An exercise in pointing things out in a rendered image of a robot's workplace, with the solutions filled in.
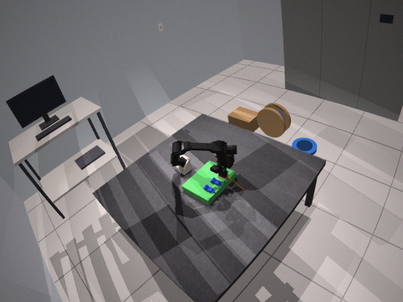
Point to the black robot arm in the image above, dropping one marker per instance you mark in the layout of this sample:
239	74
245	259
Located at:
216	147

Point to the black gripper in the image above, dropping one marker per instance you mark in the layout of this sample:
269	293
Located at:
218	168

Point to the green flat deck plate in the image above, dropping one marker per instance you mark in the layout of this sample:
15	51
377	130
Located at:
206	185

